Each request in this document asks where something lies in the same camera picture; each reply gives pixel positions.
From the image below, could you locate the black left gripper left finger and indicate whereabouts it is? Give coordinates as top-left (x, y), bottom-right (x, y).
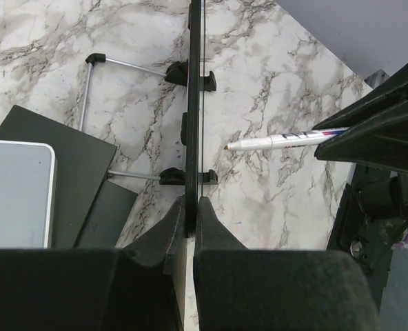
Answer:
top-left (0, 197), bottom-right (186, 330)

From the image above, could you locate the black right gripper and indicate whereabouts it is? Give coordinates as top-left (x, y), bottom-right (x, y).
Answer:
top-left (314, 63), bottom-right (408, 223)

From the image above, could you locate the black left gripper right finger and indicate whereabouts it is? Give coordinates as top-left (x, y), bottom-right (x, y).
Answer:
top-left (194, 197), bottom-right (380, 330)

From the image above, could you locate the white marker pen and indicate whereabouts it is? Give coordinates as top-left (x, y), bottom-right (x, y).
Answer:
top-left (224, 128), bottom-right (348, 151)

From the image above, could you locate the black framed whiteboard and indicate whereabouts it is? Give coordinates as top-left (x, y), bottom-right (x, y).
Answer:
top-left (185, 0), bottom-right (203, 238)

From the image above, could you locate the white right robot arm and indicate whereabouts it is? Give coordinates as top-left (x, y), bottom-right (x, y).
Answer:
top-left (315, 63), bottom-right (408, 294)

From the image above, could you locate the black whiteboard stand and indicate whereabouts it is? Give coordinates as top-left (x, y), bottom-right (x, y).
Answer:
top-left (78, 53), bottom-right (218, 185)

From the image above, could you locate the white square box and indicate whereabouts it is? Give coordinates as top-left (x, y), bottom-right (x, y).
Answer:
top-left (0, 140), bottom-right (57, 249)

